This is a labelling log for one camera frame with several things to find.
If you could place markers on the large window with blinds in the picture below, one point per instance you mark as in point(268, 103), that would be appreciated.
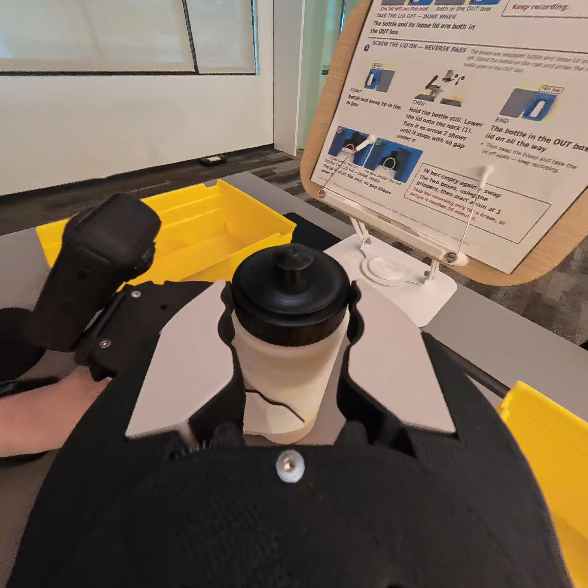
point(92, 32)

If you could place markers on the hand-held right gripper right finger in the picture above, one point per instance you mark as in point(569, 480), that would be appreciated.
point(395, 367)

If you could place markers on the black bottle lid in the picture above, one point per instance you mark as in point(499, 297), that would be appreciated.
point(289, 303)

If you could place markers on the small black floor box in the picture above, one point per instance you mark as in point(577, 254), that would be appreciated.
point(212, 160)

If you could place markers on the yellow plastic bin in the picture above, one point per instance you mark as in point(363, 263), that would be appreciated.
point(551, 459)
point(220, 229)

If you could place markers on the person's left forearm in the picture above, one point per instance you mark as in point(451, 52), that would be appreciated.
point(46, 413)

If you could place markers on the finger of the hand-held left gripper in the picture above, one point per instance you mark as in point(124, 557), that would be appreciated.
point(266, 418)

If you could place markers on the white plastic bottle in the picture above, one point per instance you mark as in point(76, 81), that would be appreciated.
point(289, 367)

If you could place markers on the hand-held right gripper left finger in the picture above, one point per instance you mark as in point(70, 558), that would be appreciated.
point(183, 367)

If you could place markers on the printed instruction sheet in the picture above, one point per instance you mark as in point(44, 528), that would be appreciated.
point(459, 92)

